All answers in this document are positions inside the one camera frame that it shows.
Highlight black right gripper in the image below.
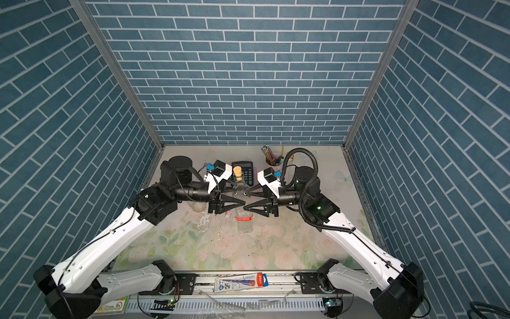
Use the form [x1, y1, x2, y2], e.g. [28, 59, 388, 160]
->
[247, 183, 309, 219]

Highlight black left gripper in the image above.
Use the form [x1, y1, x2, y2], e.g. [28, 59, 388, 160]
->
[172, 175, 244, 215]

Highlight corked glass bottle red label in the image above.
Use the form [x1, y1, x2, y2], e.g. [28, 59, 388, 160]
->
[232, 166, 253, 233]

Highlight clear glass bottle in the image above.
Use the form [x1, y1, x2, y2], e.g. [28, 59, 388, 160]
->
[188, 202, 208, 213]

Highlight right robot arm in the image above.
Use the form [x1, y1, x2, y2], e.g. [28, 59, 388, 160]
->
[245, 148, 429, 318]

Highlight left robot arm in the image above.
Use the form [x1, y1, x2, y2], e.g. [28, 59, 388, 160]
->
[33, 156, 244, 318]

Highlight black desk calculator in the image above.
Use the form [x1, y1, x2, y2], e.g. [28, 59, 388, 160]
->
[232, 161, 254, 187]

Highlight pink metal pen bucket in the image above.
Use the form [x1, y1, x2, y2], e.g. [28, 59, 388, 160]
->
[266, 154, 284, 167]

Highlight pens in bucket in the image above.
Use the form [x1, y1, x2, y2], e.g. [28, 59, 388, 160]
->
[261, 145, 276, 161]

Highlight coloured highlighter pack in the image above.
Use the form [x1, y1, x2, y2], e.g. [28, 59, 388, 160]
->
[92, 296, 130, 316]

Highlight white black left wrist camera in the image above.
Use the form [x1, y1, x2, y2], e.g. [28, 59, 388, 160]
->
[203, 160, 232, 194]

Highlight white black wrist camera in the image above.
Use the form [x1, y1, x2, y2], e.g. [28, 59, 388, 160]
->
[257, 167, 282, 198]
[203, 160, 232, 194]

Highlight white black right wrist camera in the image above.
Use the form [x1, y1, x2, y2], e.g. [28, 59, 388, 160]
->
[257, 167, 282, 198]

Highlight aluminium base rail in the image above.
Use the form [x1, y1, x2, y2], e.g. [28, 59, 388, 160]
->
[79, 269, 411, 316]

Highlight aluminium corner post left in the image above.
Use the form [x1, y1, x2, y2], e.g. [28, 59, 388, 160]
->
[68, 0, 165, 152]

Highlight aluminium corner post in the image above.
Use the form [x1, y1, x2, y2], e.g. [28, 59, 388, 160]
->
[342, 0, 420, 151]
[68, 0, 165, 152]

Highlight aluminium corner post right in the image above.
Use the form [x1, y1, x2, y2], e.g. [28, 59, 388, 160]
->
[342, 0, 420, 151]

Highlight black cable bottom right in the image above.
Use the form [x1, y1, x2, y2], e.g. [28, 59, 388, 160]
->
[467, 301, 510, 319]

